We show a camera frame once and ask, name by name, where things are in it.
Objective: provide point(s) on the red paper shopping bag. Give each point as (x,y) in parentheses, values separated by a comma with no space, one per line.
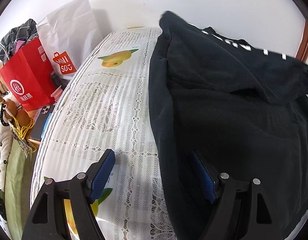
(27,74)

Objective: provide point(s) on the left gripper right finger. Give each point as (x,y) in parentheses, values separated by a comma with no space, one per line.
(239,209)

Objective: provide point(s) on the black sweatshirt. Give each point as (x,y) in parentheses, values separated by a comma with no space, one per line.
(243,109)

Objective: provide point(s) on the plaid grey cloth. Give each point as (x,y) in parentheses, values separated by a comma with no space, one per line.
(24,33)

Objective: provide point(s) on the yellow cord keychain bundle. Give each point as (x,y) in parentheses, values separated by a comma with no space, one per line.
(19,122)

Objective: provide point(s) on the white Miniso paper bag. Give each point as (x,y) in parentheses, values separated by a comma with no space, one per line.
(68,35)

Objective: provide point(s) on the fruit print lace tablecloth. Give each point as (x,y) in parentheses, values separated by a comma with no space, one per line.
(105,105)

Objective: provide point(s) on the brown wooden door frame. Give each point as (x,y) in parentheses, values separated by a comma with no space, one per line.
(302,52)

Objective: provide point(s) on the pink small bottle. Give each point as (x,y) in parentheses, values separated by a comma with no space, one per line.
(57,93)

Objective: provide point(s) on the dark smartphone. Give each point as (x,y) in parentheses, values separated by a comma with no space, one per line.
(39,123)

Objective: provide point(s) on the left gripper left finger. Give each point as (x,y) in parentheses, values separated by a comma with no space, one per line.
(47,217)

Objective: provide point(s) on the wooden nightstand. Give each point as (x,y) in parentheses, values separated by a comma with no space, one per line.
(33,114)

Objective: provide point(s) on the green floral bedding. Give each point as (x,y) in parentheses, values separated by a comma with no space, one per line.
(15,183)

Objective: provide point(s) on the blue tissue box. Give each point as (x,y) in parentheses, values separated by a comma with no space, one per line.
(45,125)

